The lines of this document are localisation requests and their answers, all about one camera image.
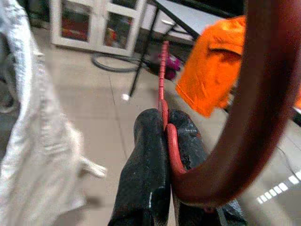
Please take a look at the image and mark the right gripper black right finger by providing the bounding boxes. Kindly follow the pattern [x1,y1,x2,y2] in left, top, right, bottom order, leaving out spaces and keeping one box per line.
[167,109,247,226]

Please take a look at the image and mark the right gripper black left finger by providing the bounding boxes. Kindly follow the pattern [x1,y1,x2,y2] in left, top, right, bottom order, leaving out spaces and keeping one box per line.
[108,108,172,226]

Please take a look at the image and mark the red metal hanger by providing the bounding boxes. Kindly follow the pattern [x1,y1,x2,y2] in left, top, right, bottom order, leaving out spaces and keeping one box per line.
[156,0,301,214]

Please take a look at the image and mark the light grey jeans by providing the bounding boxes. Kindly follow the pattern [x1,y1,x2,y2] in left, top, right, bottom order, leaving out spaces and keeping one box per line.
[0,0,108,226]

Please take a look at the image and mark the orange shirt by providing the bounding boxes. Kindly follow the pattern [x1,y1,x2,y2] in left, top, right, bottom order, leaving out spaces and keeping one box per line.
[175,15,247,118]

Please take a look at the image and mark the pink vacuum cleaner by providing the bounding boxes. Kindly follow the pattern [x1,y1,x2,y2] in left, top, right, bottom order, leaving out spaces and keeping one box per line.
[157,53,182,81]

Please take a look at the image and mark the black framed table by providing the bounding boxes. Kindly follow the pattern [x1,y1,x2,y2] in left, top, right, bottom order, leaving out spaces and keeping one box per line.
[128,0,247,97]

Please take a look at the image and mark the white glass door cabinet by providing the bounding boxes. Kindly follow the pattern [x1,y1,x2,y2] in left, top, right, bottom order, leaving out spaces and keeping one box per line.
[49,0,148,57]

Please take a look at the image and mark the grey hose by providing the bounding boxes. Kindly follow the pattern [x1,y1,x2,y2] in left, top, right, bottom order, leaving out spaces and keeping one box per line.
[90,53,151,73]

